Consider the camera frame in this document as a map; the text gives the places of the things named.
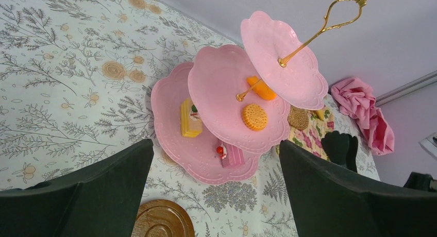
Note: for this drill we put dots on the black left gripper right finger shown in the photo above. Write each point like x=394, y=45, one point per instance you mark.
x=330, y=200

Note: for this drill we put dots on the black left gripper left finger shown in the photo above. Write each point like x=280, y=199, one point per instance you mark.
x=101, y=199

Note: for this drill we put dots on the floral rectangular serving tray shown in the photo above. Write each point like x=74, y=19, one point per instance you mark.
x=310, y=138

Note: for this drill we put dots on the pink cake slice toy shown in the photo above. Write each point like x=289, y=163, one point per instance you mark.
x=230, y=155

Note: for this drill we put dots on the small orange cookie toy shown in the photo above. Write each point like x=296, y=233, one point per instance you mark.
x=254, y=117

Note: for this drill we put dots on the yellow cake piece toy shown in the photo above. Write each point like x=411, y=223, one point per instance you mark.
x=191, y=123

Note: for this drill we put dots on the orange star cookie toy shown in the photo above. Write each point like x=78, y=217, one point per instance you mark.
x=261, y=88

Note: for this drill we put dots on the round orange cookie toy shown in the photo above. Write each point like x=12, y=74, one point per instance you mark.
x=320, y=113

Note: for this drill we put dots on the brown saucer left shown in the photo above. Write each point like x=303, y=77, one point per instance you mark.
x=162, y=217

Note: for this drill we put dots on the round woven brown coaster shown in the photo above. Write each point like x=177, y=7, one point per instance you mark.
x=298, y=118

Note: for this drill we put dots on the crumpled pink cloth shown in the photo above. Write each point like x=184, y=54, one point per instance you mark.
x=357, y=101

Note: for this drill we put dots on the pink three-tier cake stand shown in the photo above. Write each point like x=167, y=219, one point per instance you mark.
x=216, y=83

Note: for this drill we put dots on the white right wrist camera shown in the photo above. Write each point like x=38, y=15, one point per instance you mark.
x=428, y=144

